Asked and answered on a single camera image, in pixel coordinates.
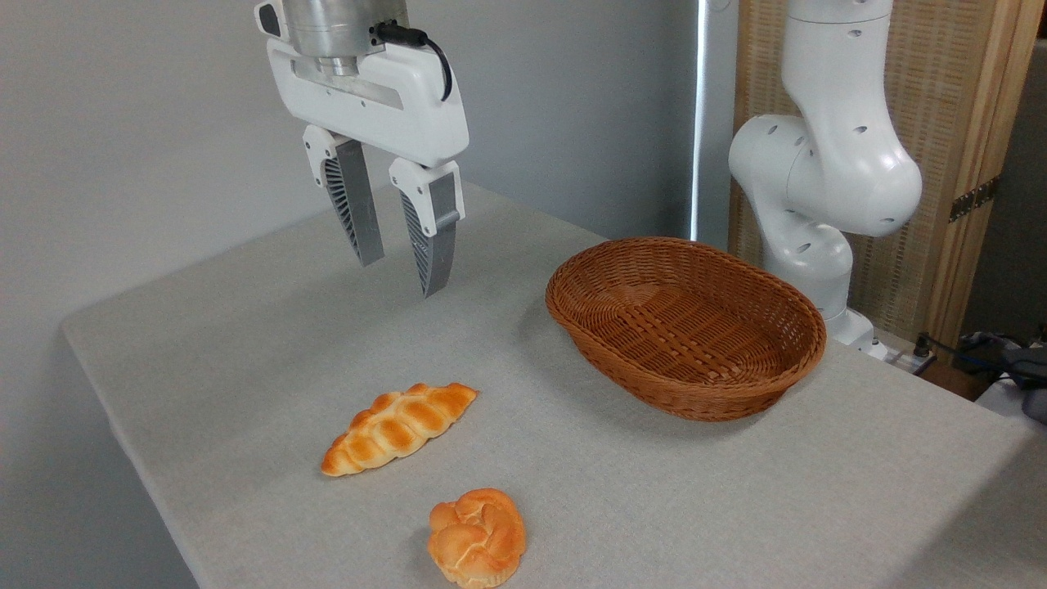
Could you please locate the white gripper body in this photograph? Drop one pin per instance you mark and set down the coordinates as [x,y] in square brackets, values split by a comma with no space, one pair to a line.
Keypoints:
[409,98]

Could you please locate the long braided bread loaf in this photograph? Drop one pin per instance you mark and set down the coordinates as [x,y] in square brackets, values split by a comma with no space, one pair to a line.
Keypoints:
[397,425]

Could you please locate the metal screen hinge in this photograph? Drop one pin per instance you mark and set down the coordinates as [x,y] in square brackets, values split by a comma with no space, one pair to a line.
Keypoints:
[973,199]

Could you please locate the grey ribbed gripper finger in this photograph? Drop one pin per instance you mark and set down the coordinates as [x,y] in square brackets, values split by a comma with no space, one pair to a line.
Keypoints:
[438,245]
[356,204]

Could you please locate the round knotted bread roll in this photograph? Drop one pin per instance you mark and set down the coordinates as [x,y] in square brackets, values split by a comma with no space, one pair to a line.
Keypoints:
[478,536]

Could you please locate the white power strip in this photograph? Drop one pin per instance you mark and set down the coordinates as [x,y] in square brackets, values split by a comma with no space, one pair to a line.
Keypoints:
[896,356]

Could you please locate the brown oval wicker basket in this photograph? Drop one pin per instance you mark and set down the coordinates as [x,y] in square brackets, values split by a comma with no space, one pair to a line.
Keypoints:
[695,360]

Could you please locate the wooden rattan folding screen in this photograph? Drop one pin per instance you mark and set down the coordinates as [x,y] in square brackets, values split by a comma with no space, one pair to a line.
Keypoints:
[949,82]

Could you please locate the grey tablecloth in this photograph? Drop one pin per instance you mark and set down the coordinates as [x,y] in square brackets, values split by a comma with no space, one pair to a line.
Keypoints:
[245,368]

